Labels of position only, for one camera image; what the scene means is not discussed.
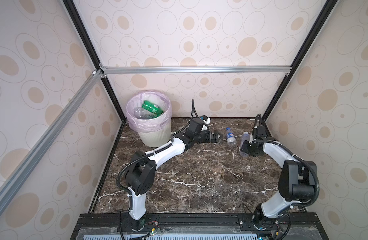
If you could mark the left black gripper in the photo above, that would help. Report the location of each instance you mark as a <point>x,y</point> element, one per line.
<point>214,140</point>

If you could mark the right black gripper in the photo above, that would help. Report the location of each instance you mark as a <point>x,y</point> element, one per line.
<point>245,148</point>

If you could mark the small Pepsi water bottle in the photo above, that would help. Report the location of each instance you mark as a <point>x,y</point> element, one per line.
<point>231,139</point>

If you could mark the green bottle yellow cap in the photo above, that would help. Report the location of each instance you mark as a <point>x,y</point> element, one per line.
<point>152,108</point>

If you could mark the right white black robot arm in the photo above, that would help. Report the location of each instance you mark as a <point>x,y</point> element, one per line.
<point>298,183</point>

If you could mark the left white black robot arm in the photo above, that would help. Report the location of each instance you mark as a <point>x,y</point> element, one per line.
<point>138,176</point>

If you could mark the white plastic waste bin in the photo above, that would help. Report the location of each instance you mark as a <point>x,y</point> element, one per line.
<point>158,138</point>

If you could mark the pink bin liner bag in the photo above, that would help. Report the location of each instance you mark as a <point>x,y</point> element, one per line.
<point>151,125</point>

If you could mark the blue label bottle white cap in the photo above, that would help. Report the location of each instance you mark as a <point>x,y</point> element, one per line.
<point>143,114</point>

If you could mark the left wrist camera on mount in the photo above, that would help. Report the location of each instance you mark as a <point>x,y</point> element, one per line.
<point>205,119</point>

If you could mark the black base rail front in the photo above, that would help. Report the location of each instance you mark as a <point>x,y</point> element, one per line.
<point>233,226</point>

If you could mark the horizontal aluminium rail back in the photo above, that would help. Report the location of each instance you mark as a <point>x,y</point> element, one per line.
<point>197,70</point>

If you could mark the aluminium rail left wall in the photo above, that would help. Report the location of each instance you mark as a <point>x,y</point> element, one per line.
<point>25,168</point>

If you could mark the black frame post right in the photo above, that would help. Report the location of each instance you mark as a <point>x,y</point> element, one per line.
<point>311,37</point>

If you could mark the black frame post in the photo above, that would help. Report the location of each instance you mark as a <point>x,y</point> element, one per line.
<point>86,40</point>
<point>311,37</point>

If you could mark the black frame post left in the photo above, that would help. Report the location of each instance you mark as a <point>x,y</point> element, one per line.
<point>86,40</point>

